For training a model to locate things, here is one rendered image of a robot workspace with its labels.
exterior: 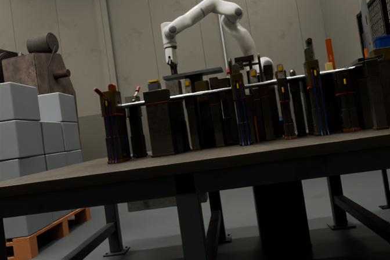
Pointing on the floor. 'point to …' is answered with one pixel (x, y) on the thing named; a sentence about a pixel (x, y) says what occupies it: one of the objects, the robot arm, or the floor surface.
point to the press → (38, 68)
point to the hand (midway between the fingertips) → (174, 72)
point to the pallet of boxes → (24, 107)
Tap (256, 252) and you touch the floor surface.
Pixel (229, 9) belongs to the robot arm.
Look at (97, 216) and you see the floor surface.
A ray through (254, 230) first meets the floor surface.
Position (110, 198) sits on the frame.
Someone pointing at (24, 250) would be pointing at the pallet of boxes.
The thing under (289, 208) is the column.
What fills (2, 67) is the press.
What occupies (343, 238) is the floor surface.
